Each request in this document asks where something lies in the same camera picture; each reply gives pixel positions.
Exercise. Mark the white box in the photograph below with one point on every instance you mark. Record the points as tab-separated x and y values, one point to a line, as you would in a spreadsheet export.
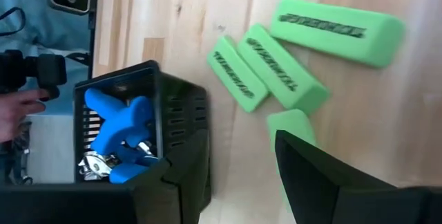
52	148

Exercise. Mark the black aluminium table frame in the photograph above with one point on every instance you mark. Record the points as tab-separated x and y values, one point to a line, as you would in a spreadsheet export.
92	44

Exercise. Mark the person's hand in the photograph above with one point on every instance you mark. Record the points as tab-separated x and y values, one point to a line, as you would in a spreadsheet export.
17	113

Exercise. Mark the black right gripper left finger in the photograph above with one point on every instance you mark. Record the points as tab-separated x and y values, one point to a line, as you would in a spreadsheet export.
191	168

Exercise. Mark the black handheld device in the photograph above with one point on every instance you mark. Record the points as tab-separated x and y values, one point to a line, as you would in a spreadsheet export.
48	70

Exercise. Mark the person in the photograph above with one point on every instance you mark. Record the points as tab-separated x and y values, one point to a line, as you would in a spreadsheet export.
41	27

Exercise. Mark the green rectangular eraser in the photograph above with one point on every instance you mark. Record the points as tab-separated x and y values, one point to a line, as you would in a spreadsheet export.
338	40
293	123

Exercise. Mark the green plastic clip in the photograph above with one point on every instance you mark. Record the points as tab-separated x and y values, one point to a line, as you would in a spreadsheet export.
238	75
283	68

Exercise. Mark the black slotted plastic basket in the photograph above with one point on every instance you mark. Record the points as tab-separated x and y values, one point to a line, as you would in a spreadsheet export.
183	99

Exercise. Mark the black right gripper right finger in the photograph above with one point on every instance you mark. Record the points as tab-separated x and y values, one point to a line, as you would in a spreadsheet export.
307	182

